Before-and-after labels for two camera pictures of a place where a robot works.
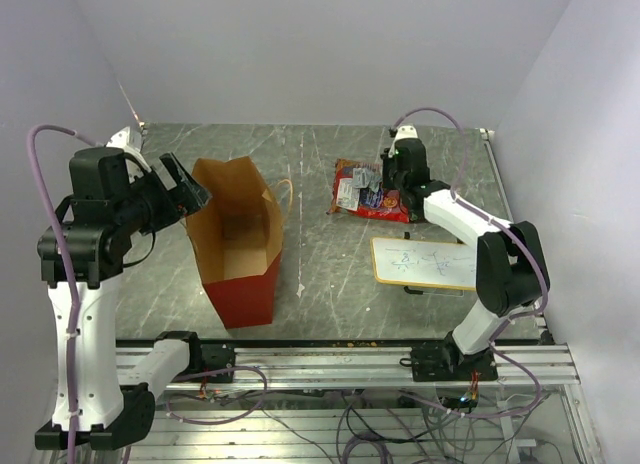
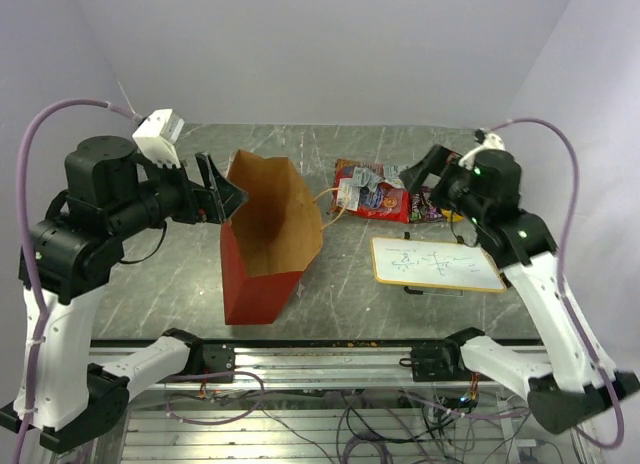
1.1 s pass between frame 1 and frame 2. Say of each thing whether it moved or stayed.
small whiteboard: stayed
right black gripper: moved
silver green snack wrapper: stayed
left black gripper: moved
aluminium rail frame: stayed
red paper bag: moved
